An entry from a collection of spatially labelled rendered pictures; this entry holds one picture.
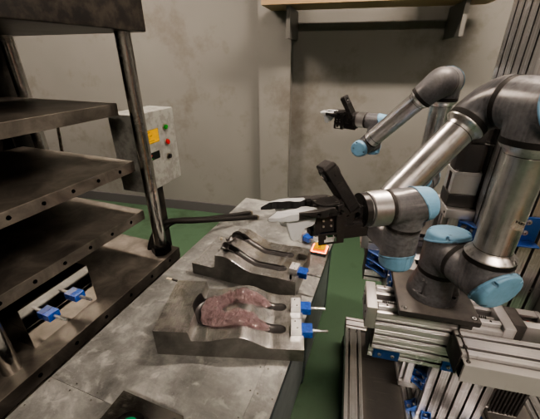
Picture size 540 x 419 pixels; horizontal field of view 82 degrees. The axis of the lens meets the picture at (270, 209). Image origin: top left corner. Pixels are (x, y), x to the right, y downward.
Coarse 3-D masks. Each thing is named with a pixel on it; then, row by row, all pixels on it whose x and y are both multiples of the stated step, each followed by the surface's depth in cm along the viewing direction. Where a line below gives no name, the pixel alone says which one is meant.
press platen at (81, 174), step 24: (0, 168) 133; (24, 168) 133; (48, 168) 133; (72, 168) 133; (96, 168) 133; (120, 168) 136; (0, 192) 109; (24, 192) 109; (48, 192) 109; (72, 192) 117; (0, 216) 95; (24, 216) 102
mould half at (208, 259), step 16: (224, 240) 162; (240, 240) 148; (256, 240) 152; (208, 256) 149; (224, 256) 136; (256, 256) 144; (272, 256) 145; (208, 272) 143; (224, 272) 139; (240, 272) 136; (256, 272) 134; (272, 272) 134; (288, 272) 133; (272, 288) 133; (288, 288) 130
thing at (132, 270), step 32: (96, 256) 162; (128, 256) 162; (160, 256) 162; (96, 288) 139; (128, 288) 139; (96, 320) 124; (32, 352) 109; (64, 352) 112; (0, 384) 99; (32, 384) 103; (0, 416) 94
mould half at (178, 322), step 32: (192, 288) 121; (224, 288) 126; (256, 288) 124; (160, 320) 106; (192, 320) 107; (288, 320) 113; (160, 352) 107; (192, 352) 106; (224, 352) 105; (256, 352) 104; (288, 352) 103
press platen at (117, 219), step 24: (48, 216) 147; (72, 216) 147; (96, 216) 147; (120, 216) 147; (144, 216) 154; (0, 240) 128; (24, 240) 128; (48, 240) 128; (72, 240) 128; (96, 240) 130; (0, 264) 113; (24, 264) 113; (48, 264) 113; (0, 288) 101; (24, 288) 105
